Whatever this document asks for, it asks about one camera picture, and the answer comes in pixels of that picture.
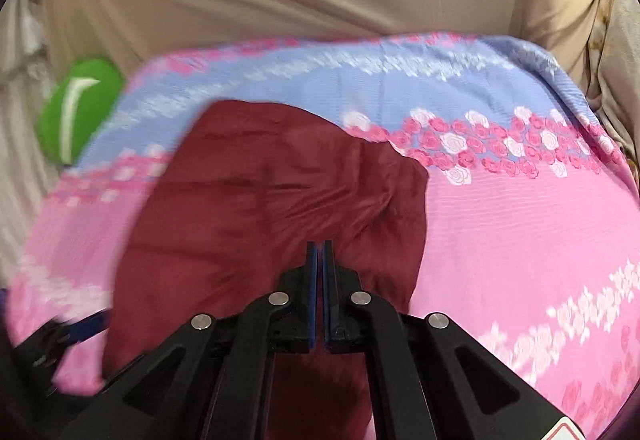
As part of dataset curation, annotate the white curtain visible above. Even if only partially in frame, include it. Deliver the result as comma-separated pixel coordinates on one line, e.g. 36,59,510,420
0,0,81,281

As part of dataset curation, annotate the green cushion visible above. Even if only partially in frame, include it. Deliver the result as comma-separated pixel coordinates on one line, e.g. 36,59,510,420
39,58,126,167

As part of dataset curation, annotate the floral pink and blue bedsheet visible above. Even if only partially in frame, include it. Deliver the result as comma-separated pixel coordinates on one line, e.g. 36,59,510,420
5,32,640,440

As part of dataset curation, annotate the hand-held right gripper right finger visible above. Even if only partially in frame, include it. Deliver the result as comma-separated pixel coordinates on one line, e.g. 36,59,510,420
322,240,587,440

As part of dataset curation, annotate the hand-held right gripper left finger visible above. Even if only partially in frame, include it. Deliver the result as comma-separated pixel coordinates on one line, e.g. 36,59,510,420
60,241,319,440

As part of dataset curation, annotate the maroon garment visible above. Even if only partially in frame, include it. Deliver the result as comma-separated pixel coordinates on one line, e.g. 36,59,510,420
102,100,431,440

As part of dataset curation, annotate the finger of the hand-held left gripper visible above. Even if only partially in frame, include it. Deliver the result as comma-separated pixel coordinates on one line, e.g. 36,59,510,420
20,310,112,373

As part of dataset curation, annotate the cream patterned cloth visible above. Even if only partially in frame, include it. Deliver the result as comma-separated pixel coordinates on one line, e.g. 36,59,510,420
585,0,640,171

